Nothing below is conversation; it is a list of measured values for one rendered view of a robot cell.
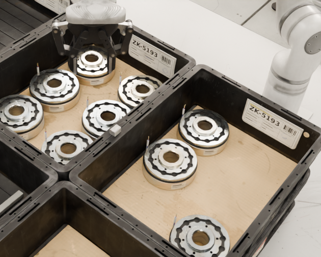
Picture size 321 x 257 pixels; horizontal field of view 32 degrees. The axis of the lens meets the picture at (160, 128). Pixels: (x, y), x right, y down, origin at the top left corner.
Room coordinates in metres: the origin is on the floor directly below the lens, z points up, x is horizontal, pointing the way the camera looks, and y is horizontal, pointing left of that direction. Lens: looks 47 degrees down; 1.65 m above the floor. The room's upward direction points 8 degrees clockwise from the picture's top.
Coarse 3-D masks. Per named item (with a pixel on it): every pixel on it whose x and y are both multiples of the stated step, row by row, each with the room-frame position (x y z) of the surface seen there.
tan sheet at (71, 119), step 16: (64, 64) 0.93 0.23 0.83; (112, 80) 0.90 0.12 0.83; (80, 96) 0.84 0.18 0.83; (96, 96) 0.84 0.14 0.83; (112, 96) 0.85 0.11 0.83; (48, 112) 0.78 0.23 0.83; (64, 112) 0.78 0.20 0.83; (80, 112) 0.79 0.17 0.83; (48, 128) 0.73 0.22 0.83; (64, 128) 0.74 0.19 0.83; (80, 128) 0.75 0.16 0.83; (32, 144) 0.69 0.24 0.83
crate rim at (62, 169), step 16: (48, 32) 0.91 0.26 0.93; (144, 32) 0.96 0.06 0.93; (16, 48) 0.84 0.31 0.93; (176, 48) 0.92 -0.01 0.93; (0, 64) 0.80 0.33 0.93; (192, 64) 0.87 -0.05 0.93; (176, 80) 0.82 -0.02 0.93; (128, 112) 0.71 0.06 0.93; (0, 128) 0.63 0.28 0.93; (96, 144) 0.62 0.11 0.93; (48, 160) 0.57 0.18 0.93; (80, 160) 0.58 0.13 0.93; (64, 176) 0.55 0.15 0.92
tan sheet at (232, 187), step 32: (224, 160) 0.72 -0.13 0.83; (256, 160) 0.73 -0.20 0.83; (288, 160) 0.74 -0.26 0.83; (128, 192) 0.61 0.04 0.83; (160, 192) 0.62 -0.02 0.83; (192, 192) 0.63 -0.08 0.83; (224, 192) 0.64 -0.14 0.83; (256, 192) 0.65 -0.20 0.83; (160, 224) 0.55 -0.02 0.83; (224, 224) 0.57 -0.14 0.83
